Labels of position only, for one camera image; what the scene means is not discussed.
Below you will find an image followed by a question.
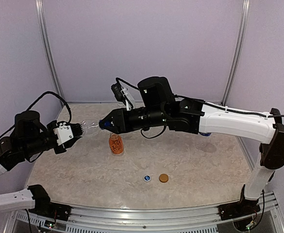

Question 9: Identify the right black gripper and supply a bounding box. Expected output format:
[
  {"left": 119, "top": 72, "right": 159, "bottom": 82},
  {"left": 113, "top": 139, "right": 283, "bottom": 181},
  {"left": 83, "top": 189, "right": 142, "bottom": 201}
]
[{"left": 99, "top": 105, "right": 167, "bottom": 133}]

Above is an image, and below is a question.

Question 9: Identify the orange juice bottle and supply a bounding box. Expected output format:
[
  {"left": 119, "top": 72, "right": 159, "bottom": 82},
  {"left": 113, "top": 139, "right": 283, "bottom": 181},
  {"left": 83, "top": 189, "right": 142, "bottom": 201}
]
[{"left": 109, "top": 133, "right": 124, "bottom": 156}]

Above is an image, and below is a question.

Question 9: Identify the Pepsi bottle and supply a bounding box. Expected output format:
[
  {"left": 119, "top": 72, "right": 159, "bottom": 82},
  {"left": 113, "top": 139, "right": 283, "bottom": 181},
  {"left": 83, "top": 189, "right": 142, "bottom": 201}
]
[{"left": 80, "top": 119, "right": 101, "bottom": 137}]

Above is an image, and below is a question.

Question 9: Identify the gold bottle cap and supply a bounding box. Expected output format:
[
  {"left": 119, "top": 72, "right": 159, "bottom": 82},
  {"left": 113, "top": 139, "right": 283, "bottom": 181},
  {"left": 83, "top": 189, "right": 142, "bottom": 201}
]
[{"left": 159, "top": 173, "right": 169, "bottom": 183}]

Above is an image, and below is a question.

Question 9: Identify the blue label water bottle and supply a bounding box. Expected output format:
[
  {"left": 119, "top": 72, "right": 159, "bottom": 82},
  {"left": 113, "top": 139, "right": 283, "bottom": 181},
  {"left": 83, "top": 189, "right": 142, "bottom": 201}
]
[{"left": 195, "top": 133, "right": 211, "bottom": 150}]

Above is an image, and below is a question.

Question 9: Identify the blue Pepsi bottle cap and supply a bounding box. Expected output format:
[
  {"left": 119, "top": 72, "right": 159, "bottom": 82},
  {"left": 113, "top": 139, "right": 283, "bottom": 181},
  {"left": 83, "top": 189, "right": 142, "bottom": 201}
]
[{"left": 99, "top": 120, "right": 111, "bottom": 130}]

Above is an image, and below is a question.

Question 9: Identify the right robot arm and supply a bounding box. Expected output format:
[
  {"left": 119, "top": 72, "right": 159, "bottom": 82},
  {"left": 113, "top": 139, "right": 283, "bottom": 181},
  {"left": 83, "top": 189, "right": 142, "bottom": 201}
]
[{"left": 99, "top": 76, "right": 284, "bottom": 216}]

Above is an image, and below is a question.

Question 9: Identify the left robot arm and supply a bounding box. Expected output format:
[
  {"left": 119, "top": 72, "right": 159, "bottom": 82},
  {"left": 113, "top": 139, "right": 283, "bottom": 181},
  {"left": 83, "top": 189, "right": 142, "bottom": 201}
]
[{"left": 0, "top": 110, "right": 83, "bottom": 216}]

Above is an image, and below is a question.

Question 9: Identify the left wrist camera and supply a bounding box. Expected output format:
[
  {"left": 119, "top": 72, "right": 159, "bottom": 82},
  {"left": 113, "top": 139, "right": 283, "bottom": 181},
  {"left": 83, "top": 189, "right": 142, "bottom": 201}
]
[{"left": 53, "top": 122, "right": 83, "bottom": 146}]

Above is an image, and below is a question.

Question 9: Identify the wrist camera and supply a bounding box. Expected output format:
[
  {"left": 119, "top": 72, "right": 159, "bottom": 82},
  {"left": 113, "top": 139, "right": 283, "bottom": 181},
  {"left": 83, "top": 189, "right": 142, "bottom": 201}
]
[
  {"left": 111, "top": 83, "right": 135, "bottom": 111},
  {"left": 53, "top": 122, "right": 83, "bottom": 146}
]

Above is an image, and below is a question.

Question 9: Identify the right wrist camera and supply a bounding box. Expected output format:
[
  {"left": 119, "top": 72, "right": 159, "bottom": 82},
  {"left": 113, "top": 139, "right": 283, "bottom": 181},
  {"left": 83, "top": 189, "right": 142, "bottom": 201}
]
[{"left": 111, "top": 83, "right": 135, "bottom": 111}]

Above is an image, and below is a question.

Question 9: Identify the left camera cable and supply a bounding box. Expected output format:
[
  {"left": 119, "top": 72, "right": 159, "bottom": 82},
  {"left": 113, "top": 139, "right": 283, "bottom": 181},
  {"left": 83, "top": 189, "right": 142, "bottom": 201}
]
[{"left": 26, "top": 91, "right": 72, "bottom": 123}]

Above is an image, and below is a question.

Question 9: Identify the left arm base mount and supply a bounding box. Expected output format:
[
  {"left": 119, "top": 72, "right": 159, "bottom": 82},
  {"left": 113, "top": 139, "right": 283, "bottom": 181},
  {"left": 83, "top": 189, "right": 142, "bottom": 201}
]
[{"left": 27, "top": 184, "right": 71, "bottom": 221}]

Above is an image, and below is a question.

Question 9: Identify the right aluminium post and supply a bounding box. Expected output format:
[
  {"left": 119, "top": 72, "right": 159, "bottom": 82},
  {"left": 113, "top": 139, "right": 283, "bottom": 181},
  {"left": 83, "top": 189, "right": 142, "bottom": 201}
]
[{"left": 221, "top": 0, "right": 251, "bottom": 106}]

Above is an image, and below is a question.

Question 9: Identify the aluminium post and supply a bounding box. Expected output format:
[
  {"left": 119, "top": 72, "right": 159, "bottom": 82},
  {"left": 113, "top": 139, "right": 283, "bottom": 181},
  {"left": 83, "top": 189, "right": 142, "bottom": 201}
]
[
  {"left": 221, "top": 0, "right": 251, "bottom": 106},
  {"left": 35, "top": 0, "right": 64, "bottom": 98}
]

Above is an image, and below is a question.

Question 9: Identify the left aluminium post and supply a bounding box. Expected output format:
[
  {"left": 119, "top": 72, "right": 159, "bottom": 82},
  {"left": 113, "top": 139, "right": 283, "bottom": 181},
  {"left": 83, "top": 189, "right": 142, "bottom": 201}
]
[{"left": 35, "top": 0, "right": 64, "bottom": 98}]

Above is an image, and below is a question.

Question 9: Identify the aluminium front rail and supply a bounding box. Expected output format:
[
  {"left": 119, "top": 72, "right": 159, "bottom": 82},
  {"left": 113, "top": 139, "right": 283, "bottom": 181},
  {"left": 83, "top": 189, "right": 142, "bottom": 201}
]
[{"left": 3, "top": 192, "right": 284, "bottom": 233}]

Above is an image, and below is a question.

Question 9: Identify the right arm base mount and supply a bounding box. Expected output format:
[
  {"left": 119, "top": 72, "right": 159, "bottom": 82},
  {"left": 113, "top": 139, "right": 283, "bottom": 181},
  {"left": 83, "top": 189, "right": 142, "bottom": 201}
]
[{"left": 218, "top": 185, "right": 261, "bottom": 220}]

